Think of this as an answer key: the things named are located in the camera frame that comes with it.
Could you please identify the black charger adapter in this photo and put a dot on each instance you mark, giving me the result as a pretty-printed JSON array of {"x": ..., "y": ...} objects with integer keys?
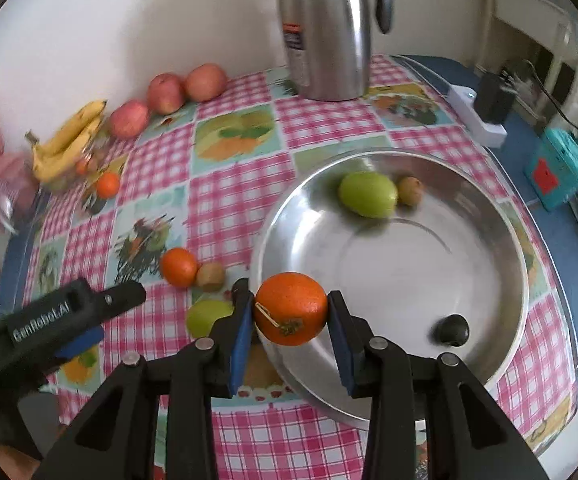
[{"x": 491, "y": 100}]

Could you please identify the pink checkered tablecloth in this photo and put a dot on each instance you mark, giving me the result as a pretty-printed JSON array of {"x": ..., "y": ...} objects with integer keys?
[{"x": 219, "y": 200}]

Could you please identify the stainless steel thermos jug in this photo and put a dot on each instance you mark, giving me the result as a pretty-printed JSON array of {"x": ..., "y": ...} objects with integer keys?
[{"x": 324, "y": 35}]

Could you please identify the orange with stem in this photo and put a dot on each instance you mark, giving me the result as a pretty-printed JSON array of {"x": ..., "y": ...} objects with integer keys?
[{"x": 291, "y": 308}]

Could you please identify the large green mango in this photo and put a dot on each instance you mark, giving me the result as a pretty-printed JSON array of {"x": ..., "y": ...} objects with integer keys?
[{"x": 206, "y": 317}]

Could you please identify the teal plastic box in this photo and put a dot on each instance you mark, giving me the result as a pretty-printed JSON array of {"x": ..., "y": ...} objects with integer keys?
[{"x": 554, "y": 170}]

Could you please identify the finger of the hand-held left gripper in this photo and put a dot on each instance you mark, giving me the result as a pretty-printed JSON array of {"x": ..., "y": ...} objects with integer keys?
[
  {"x": 126, "y": 297},
  {"x": 81, "y": 345}
]

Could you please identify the dark plum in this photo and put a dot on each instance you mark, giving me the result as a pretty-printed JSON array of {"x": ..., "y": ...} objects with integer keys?
[{"x": 451, "y": 330}]

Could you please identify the stainless steel basin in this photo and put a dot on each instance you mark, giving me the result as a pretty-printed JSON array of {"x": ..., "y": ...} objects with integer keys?
[{"x": 419, "y": 270}]

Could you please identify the bunch of yellow bananas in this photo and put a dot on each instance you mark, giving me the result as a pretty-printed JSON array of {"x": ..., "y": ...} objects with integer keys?
[{"x": 64, "y": 140}]

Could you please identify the small green mango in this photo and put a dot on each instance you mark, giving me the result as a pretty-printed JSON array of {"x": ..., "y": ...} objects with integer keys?
[{"x": 369, "y": 194}]

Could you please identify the brown kiwi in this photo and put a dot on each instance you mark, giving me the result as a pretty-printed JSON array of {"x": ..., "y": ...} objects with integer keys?
[
  {"x": 410, "y": 190},
  {"x": 211, "y": 276}
]

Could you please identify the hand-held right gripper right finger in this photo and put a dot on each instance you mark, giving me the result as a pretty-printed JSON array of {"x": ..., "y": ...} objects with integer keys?
[{"x": 341, "y": 345}]

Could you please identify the white cabinet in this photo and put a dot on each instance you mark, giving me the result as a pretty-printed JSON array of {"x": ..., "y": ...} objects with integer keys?
[{"x": 519, "y": 5}]

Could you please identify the red apple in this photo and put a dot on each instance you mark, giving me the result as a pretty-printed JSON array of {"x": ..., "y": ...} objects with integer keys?
[
  {"x": 206, "y": 81},
  {"x": 128, "y": 118},
  {"x": 166, "y": 92}
]

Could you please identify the orange tangerine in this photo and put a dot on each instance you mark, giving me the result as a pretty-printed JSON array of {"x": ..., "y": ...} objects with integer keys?
[{"x": 179, "y": 267}]

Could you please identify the small tangerine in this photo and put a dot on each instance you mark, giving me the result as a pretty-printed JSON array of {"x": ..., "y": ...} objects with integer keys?
[{"x": 107, "y": 184}]

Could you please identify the white power strip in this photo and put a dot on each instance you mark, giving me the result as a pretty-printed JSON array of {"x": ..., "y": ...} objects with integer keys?
[{"x": 461, "y": 97}]

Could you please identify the blue cloth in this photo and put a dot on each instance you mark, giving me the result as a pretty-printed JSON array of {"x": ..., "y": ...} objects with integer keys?
[{"x": 569, "y": 310}]

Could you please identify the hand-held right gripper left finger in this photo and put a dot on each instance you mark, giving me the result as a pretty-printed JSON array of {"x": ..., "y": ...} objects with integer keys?
[{"x": 241, "y": 345}]

